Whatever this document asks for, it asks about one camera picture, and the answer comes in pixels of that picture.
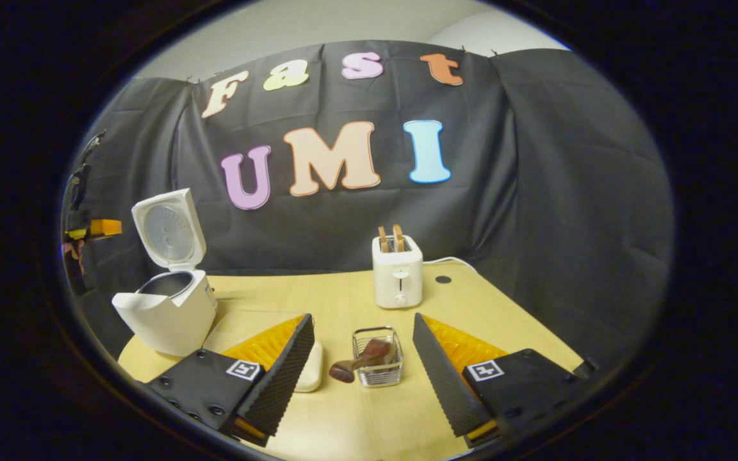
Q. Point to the brown bread slice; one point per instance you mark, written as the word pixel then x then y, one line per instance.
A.
pixel 398 238
pixel 383 240

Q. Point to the dark wooden spoon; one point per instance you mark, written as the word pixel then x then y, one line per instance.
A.
pixel 372 352

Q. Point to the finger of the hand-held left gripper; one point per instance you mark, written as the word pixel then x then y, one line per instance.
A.
pixel 106 228

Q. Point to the white rice cooker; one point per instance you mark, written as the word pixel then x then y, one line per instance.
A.
pixel 177 320

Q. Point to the black backdrop cloth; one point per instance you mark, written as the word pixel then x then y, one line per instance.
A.
pixel 343 224

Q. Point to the clear chopstick holder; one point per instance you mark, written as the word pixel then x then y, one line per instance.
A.
pixel 378 378

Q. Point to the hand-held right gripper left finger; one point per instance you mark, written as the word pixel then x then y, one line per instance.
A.
pixel 282 378

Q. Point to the white rice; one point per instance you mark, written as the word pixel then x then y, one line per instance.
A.
pixel 311 368

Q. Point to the white toaster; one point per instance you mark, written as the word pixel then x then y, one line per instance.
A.
pixel 398 282

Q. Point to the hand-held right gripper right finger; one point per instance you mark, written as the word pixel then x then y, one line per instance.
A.
pixel 446 384

